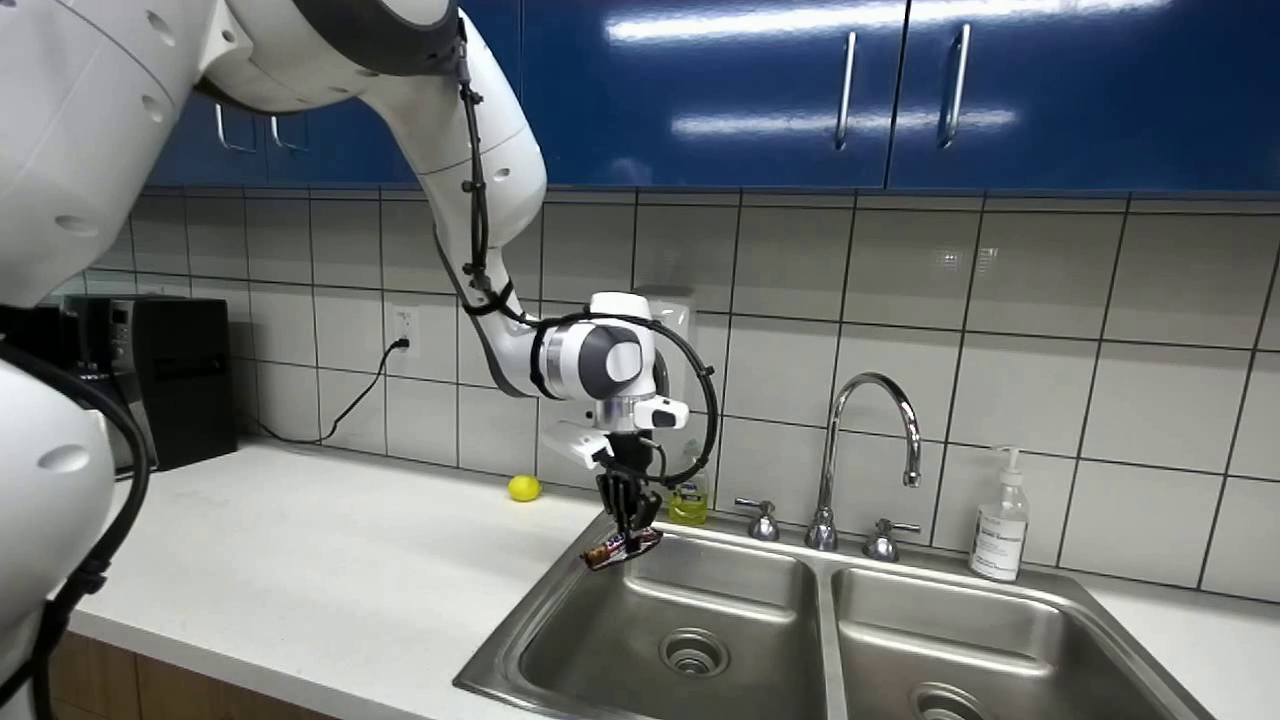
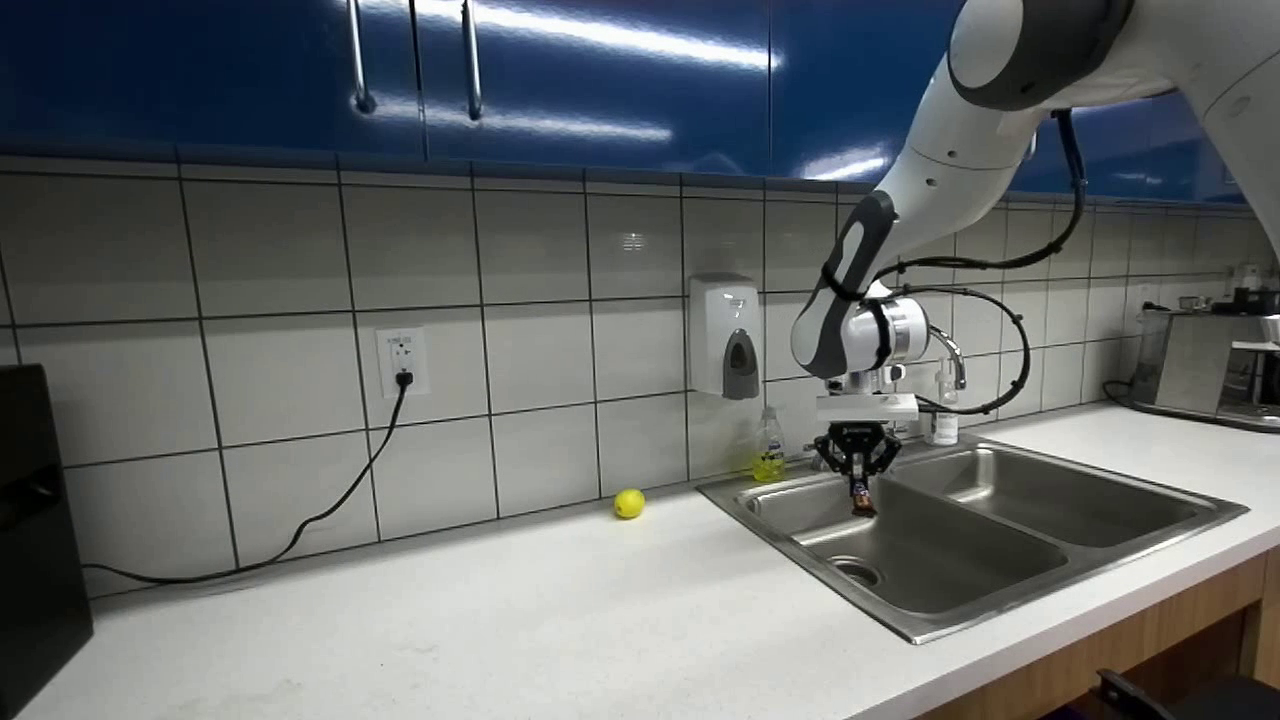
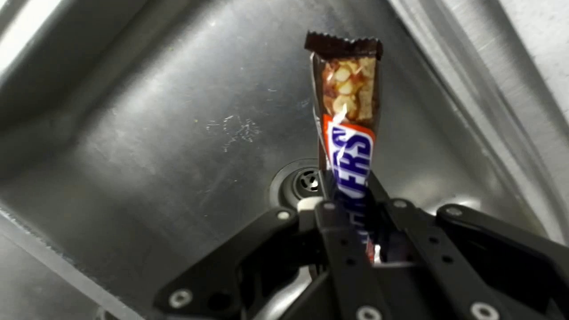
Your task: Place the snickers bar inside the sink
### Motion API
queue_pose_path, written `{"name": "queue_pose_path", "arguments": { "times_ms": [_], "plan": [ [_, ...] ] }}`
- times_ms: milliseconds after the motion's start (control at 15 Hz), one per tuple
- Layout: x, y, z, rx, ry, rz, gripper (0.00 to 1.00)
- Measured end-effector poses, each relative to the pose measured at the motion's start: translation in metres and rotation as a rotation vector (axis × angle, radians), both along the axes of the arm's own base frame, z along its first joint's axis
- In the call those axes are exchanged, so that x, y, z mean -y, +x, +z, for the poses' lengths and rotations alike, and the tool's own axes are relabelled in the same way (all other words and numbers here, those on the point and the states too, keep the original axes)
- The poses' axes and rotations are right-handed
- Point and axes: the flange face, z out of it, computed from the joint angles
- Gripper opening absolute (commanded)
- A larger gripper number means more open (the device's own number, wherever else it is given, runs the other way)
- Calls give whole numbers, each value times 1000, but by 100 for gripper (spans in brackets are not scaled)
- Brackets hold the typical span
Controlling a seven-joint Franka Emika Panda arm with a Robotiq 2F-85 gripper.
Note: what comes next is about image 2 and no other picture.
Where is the black chair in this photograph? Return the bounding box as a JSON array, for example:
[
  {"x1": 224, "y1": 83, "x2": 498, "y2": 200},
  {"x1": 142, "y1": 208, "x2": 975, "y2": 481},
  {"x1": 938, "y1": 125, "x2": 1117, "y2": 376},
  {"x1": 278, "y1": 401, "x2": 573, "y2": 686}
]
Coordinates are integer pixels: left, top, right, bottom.
[{"x1": 1093, "y1": 662, "x2": 1280, "y2": 720}]

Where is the green dish soap bottle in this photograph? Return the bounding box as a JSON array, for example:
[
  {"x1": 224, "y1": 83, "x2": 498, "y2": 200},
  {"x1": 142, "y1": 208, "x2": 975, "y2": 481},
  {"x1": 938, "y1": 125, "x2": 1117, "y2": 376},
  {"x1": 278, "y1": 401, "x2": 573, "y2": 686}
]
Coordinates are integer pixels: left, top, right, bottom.
[{"x1": 738, "y1": 404, "x2": 793, "y2": 487}]

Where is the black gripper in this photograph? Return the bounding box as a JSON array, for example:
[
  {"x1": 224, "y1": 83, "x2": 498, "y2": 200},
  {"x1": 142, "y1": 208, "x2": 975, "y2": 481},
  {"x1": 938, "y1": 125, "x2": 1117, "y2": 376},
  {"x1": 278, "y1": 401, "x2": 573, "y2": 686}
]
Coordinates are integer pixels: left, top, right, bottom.
[{"x1": 814, "y1": 421, "x2": 908, "y2": 513}]

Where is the white wall power outlet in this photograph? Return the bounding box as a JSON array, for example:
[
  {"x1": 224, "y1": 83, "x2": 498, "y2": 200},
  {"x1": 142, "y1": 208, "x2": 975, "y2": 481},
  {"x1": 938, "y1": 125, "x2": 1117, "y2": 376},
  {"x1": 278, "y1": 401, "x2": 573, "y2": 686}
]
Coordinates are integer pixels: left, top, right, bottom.
[{"x1": 378, "y1": 329, "x2": 431, "y2": 395}]

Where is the silver cabinet door handle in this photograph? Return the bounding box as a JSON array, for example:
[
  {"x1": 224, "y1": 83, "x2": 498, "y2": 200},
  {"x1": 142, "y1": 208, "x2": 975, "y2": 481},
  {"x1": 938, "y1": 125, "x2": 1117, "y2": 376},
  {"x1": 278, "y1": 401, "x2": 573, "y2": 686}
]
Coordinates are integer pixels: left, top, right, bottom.
[
  {"x1": 461, "y1": 0, "x2": 487, "y2": 125},
  {"x1": 343, "y1": 0, "x2": 379, "y2": 121}
]

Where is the chrome gooseneck faucet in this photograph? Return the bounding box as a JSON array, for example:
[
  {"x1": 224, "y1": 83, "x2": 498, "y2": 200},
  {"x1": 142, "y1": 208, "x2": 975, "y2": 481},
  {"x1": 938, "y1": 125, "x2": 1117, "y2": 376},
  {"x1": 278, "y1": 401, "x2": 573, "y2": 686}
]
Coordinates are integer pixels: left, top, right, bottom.
[{"x1": 930, "y1": 319, "x2": 971, "y2": 401}]

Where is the white wall soap dispenser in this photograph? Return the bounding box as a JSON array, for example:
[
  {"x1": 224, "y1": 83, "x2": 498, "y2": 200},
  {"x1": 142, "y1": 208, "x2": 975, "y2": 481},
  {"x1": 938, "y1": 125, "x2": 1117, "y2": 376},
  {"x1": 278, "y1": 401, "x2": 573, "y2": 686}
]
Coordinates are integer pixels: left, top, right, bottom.
[{"x1": 685, "y1": 272, "x2": 769, "y2": 404}]

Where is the blue glossy cabinet door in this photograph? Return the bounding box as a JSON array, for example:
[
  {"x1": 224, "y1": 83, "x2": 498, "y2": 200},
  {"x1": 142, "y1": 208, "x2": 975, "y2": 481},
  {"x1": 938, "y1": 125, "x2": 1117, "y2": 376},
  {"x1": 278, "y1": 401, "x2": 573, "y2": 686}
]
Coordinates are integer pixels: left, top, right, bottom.
[
  {"x1": 0, "y1": 0, "x2": 422, "y2": 171},
  {"x1": 779, "y1": 0, "x2": 1254, "y2": 213},
  {"x1": 411, "y1": 0, "x2": 793, "y2": 184}
]

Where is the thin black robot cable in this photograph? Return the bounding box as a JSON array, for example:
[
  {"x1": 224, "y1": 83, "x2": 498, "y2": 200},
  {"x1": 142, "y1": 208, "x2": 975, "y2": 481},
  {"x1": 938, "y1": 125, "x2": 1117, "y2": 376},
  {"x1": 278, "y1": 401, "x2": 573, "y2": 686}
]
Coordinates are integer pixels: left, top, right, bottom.
[{"x1": 867, "y1": 108, "x2": 1093, "y2": 421}]

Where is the stainless steel double sink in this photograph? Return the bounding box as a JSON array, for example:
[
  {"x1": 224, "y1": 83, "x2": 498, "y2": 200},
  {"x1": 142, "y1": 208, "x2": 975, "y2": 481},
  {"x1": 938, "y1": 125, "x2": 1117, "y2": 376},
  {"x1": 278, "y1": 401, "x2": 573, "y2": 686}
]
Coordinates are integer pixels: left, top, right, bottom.
[{"x1": 697, "y1": 436, "x2": 1254, "y2": 649}]

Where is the wooden counter base cabinet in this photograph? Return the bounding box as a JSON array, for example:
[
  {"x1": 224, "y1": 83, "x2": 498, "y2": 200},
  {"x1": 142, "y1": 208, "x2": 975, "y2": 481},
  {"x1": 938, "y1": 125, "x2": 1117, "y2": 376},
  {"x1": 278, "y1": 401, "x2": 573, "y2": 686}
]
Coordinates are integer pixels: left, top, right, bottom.
[{"x1": 917, "y1": 546, "x2": 1280, "y2": 720}]

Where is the black power cord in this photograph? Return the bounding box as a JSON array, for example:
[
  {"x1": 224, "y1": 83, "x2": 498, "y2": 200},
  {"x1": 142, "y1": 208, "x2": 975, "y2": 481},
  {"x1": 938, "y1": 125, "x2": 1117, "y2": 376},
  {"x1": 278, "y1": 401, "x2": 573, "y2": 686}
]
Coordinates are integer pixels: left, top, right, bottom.
[{"x1": 81, "y1": 370, "x2": 417, "y2": 593}]

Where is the black box appliance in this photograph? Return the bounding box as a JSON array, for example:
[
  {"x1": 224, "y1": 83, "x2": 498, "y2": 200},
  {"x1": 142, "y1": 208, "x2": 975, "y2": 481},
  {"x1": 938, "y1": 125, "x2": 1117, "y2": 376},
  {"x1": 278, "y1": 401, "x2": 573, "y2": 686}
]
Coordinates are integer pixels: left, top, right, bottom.
[{"x1": 0, "y1": 360, "x2": 95, "y2": 720}]

